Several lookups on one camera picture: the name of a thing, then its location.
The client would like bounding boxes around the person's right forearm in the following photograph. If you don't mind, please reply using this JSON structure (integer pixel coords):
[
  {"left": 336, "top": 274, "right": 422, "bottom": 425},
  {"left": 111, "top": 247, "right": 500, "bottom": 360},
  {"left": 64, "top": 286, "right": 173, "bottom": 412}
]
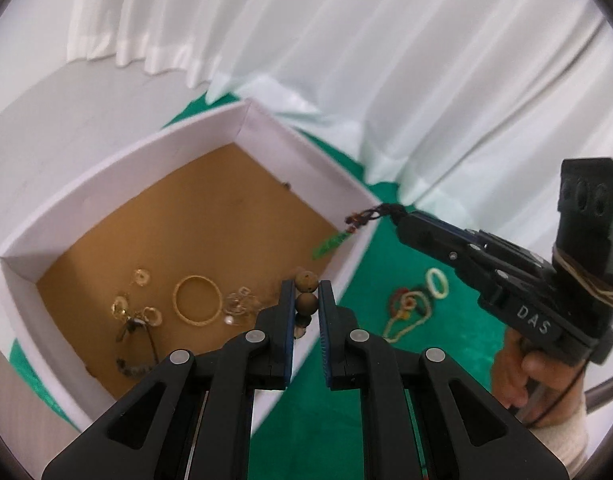
[{"left": 529, "top": 400, "right": 589, "bottom": 431}]

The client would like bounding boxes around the white curtain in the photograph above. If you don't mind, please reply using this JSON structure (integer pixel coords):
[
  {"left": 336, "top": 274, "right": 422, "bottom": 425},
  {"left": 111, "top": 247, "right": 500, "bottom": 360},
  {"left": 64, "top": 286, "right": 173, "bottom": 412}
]
[{"left": 66, "top": 0, "right": 613, "bottom": 216}]

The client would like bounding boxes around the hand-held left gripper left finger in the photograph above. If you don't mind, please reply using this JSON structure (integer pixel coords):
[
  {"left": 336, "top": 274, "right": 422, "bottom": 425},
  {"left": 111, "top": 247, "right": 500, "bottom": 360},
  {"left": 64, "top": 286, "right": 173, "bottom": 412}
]
[{"left": 41, "top": 280, "right": 296, "bottom": 480}]

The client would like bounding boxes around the pearl bead necklace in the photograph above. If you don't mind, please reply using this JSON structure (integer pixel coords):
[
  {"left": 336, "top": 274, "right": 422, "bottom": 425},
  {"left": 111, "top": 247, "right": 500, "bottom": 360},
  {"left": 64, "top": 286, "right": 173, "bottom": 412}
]
[{"left": 381, "top": 287, "right": 434, "bottom": 345}]

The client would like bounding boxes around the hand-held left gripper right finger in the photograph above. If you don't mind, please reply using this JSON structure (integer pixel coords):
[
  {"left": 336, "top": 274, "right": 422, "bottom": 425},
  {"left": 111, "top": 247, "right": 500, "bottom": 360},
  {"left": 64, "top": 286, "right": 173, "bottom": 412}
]
[{"left": 319, "top": 280, "right": 572, "bottom": 480}]

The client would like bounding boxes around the red bead bracelet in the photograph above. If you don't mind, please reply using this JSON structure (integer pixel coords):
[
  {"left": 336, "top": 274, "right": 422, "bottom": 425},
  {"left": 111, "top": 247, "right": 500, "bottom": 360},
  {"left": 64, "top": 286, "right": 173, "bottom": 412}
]
[{"left": 387, "top": 287, "right": 412, "bottom": 313}]

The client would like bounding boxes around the wooden bead bracelet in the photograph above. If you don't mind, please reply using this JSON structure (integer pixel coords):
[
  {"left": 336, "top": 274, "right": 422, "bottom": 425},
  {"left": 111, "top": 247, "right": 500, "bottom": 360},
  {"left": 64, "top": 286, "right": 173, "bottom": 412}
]
[{"left": 294, "top": 270, "right": 319, "bottom": 341}]

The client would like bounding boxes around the white jade bangle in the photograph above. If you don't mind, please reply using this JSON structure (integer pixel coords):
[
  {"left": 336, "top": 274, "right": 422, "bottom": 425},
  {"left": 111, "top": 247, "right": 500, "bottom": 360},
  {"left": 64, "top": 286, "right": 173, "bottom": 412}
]
[{"left": 425, "top": 267, "right": 449, "bottom": 301}]

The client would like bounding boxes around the clear crystal bracelet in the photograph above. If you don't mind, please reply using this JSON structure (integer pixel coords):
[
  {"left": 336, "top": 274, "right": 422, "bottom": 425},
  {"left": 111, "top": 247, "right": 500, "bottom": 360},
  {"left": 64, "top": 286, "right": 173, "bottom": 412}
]
[{"left": 224, "top": 286, "right": 263, "bottom": 327}]

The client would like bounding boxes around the gold bangle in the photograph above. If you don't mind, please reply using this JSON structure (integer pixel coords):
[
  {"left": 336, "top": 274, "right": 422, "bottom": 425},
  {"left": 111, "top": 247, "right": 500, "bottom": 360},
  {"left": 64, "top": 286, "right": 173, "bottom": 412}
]
[{"left": 174, "top": 275, "right": 222, "bottom": 325}]

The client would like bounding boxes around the white cardboard box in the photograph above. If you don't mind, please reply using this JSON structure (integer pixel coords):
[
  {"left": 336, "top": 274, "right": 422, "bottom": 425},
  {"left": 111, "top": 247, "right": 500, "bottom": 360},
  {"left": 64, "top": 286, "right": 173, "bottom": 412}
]
[{"left": 0, "top": 99, "right": 382, "bottom": 436}]

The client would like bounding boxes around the green velvet cloth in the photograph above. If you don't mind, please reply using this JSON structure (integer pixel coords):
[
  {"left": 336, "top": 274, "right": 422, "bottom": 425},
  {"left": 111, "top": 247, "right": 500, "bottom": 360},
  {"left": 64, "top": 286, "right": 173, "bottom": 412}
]
[{"left": 9, "top": 92, "right": 537, "bottom": 480}]

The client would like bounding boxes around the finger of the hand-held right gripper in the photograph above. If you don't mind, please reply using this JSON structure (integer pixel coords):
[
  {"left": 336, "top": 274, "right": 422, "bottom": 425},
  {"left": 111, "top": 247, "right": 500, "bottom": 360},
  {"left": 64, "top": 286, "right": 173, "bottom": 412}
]
[
  {"left": 410, "top": 211, "right": 488, "bottom": 250},
  {"left": 396, "top": 214, "right": 483, "bottom": 287}
]

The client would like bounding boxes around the black cable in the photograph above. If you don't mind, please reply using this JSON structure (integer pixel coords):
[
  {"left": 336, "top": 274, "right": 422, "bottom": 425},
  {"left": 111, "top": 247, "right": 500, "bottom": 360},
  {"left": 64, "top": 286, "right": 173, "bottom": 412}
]
[{"left": 516, "top": 360, "right": 587, "bottom": 428}]

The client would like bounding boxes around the black cord green pendant necklace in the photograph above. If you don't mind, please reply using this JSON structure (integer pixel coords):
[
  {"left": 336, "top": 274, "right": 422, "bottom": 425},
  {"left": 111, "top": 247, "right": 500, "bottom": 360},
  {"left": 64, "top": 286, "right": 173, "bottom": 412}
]
[{"left": 313, "top": 203, "right": 404, "bottom": 261}]

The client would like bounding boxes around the person's right hand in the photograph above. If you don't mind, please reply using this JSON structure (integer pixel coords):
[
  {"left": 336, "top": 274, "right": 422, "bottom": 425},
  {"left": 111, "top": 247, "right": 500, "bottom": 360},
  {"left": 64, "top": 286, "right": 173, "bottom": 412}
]
[{"left": 491, "top": 327, "right": 587, "bottom": 426}]

